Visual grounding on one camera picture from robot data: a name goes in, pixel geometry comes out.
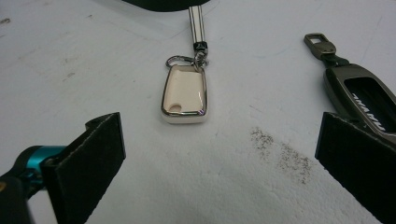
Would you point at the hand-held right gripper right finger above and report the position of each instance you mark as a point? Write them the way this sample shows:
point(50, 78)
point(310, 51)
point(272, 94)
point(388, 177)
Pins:
point(358, 161)

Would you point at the dark object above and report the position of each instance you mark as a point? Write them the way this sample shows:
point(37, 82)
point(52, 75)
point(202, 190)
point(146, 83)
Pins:
point(165, 3)

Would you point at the cream key fob case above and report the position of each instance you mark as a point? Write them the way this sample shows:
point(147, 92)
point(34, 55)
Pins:
point(184, 93)

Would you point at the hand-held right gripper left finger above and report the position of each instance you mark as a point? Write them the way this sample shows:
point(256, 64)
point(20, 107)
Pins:
point(84, 168)

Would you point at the dark grey key fob case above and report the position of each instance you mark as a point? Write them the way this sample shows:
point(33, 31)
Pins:
point(358, 84)

